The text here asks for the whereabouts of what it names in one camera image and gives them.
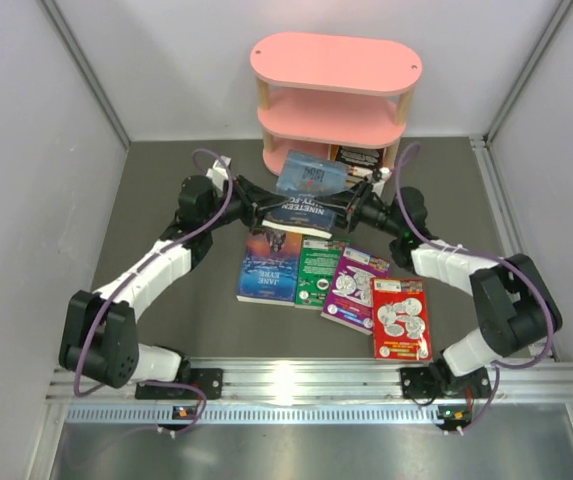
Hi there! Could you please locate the black Treehouse paperback book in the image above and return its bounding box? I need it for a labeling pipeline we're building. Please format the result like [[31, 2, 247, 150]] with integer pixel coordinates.
[[328, 145, 386, 183]]

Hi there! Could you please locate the blue bottom book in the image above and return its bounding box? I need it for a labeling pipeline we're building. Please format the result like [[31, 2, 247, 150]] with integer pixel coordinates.
[[236, 228, 302, 306]]

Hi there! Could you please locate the dark blue Nineteen Eighty-Four book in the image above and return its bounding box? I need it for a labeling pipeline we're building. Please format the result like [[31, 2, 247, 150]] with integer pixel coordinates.
[[262, 150, 347, 239]]

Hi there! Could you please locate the green paperback book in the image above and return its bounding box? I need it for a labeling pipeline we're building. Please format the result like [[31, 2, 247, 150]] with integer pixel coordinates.
[[295, 236, 350, 310]]

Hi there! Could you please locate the purple cartoon paperback book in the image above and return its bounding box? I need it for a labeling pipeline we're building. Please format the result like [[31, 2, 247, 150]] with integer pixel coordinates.
[[321, 246, 390, 335]]

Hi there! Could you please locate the red cartoon paperback book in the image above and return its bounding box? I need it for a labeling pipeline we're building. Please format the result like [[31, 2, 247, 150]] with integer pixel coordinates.
[[371, 278, 433, 362]]

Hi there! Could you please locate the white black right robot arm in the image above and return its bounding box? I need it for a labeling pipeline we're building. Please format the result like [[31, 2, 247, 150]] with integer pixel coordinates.
[[323, 181, 563, 396]]

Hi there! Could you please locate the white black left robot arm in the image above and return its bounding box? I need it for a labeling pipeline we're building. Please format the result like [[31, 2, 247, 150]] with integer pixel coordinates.
[[58, 175, 287, 389]]

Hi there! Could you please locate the pink three-tier shelf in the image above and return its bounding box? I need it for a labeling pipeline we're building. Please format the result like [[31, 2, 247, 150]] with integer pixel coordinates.
[[250, 32, 423, 174]]

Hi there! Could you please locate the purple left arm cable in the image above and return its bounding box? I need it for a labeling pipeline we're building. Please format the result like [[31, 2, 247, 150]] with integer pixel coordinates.
[[73, 148, 235, 440]]

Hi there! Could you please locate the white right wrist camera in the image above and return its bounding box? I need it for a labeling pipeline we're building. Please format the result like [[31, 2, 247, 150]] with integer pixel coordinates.
[[369, 167, 393, 197]]

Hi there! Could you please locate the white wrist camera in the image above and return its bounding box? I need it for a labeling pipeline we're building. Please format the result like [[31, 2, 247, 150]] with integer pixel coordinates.
[[206, 156, 232, 195], [369, 167, 393, 197]]

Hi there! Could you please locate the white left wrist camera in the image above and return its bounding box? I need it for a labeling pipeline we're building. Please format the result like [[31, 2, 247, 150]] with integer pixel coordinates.
[[206, 156, 232, 195]]

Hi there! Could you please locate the aluminium mounting rail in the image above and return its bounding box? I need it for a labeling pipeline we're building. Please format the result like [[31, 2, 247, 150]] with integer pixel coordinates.
[[45, 355, 573, 401]]

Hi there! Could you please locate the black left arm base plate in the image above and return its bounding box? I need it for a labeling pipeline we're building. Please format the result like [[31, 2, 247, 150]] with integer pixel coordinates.
[[135, 367, 224, 400]]

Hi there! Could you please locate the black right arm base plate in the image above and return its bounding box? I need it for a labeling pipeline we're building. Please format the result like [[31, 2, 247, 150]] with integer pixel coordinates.
[[400, 366, 492, 403]]

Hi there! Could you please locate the perforated metal cable tray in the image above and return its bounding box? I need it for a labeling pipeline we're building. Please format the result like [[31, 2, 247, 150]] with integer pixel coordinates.
[[66, 404, 467, 425]]

